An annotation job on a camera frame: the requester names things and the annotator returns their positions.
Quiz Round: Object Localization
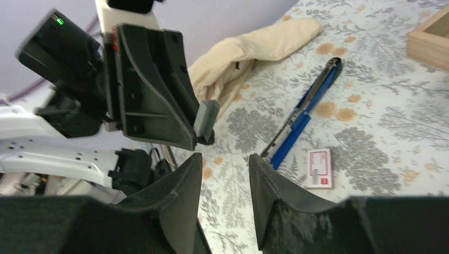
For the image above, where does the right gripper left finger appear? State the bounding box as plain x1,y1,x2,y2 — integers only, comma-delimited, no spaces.
119,152,211,253

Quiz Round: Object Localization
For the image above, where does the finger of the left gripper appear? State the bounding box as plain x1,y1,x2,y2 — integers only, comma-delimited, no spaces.
115,24,199,151
196,130,215,146

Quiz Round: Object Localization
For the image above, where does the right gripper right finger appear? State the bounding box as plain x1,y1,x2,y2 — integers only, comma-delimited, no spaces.
249,154,351,253

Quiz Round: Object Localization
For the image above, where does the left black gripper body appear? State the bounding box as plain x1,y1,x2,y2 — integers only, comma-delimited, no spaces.
15,8,107,138

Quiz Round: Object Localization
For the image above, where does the grey staple strip block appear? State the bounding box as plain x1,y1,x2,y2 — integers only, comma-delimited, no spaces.
193,99,220,137

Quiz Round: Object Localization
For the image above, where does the red white staples box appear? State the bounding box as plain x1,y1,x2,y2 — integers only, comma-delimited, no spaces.
306,148,334,189

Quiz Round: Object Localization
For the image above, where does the blue stapler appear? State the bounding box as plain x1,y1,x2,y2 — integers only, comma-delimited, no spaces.
260,57,343,170

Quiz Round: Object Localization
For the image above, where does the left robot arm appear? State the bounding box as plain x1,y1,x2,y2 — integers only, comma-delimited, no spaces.
1,1,219,194

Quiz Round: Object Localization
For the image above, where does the beige cloth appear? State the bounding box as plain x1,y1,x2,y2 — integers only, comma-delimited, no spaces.
188,17,323,117

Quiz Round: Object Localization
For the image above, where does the floral table mat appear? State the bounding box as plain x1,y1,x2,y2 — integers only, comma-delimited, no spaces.
165,0,449,254

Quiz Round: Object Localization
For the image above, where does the wooden clothes rack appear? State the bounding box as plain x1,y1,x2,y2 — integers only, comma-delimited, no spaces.
406,5,448,72

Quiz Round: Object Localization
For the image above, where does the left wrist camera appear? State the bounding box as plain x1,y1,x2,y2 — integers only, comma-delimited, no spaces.
95,0,160,34

